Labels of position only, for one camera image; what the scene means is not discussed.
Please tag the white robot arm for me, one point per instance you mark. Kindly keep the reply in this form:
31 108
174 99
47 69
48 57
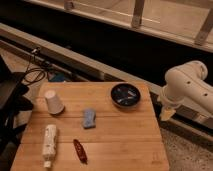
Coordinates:
185 81

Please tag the white tube bottle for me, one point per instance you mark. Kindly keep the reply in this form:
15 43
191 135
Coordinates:
49 145

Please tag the dark ceramic bowl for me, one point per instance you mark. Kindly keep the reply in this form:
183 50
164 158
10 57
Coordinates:
125 95

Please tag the metal window rail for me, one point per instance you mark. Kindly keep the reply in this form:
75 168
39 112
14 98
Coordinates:
184 122

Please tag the white paper cup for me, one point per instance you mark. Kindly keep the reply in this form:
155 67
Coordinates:
54 103

